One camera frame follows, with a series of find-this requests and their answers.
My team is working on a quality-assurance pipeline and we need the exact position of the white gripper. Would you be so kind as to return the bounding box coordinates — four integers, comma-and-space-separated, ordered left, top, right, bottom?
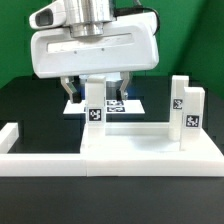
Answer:
29, 0, 160, 104

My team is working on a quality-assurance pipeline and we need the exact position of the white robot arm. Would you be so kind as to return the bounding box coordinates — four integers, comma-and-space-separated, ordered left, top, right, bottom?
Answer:
29, 0, 160, 103

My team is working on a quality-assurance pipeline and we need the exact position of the white marker base plate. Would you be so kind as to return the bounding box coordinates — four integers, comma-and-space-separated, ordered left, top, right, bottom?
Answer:
63, 100, 145, 115

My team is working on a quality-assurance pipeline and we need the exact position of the white U-shaped obstacle frame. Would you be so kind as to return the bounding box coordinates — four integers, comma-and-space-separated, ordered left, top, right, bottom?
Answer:
0, 123, 92, 177

